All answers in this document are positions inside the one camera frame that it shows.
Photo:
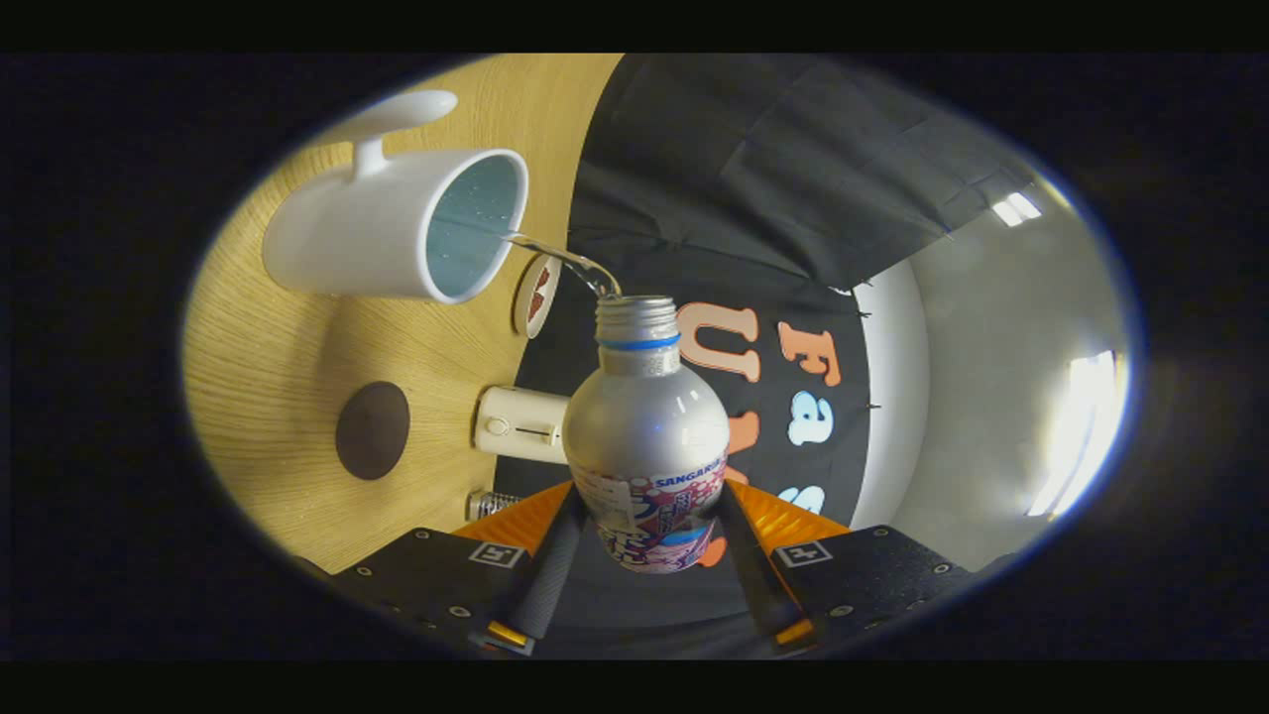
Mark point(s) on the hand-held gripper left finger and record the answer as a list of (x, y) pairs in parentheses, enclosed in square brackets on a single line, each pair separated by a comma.
[(550, 580)]

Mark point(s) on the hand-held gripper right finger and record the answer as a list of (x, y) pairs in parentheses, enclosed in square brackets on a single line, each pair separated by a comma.
[(758, 580)]

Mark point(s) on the silver juice bottle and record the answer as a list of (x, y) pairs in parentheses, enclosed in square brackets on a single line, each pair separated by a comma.
[(644, 426)]

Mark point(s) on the brown round coaster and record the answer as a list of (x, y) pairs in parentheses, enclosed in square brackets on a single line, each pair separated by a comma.
[(373, 431)]

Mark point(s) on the white cup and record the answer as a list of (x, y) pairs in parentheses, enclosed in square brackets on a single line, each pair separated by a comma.
[(357, 233)]

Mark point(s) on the white cylindrical holder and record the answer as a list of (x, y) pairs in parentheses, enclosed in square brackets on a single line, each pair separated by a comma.
[(520, 426)]

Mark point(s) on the white plate with red food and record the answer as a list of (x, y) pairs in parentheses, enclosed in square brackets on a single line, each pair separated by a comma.
[(535, 296)]

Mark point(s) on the large ceiling light panel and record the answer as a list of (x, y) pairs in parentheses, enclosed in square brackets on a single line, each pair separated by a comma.
[(1076, 436)]

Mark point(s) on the wooden table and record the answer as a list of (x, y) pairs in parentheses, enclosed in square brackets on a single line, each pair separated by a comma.
[(278, 347)]

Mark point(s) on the small ceiling light panel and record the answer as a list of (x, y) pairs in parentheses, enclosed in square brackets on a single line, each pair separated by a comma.
[(1016, 209)]

